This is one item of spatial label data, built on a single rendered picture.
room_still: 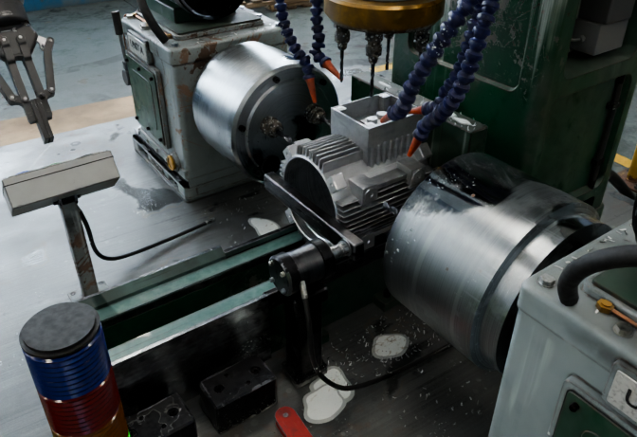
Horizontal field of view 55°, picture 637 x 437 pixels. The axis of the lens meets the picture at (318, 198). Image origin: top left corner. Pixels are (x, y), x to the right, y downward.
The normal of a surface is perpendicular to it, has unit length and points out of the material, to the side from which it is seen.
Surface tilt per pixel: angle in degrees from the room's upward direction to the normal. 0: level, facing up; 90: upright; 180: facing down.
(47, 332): 0
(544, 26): 90
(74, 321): 0
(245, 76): 32
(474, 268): 58
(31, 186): 51
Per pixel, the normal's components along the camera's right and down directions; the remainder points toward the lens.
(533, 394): -0.82, 0.30
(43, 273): 0.00, -0.85
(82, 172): 0.44, -0.20
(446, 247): -0.69, -0.18
